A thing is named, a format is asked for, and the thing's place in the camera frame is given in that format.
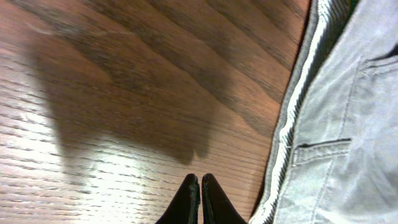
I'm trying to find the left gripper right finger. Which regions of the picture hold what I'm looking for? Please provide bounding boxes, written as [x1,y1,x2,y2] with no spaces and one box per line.
[201,174,247,224]

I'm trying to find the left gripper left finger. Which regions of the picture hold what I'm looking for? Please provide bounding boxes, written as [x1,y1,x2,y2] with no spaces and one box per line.
[156,174,200,224]

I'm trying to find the grey shorts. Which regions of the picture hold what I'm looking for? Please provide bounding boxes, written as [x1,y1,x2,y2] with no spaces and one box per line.
[250,0,397,223]

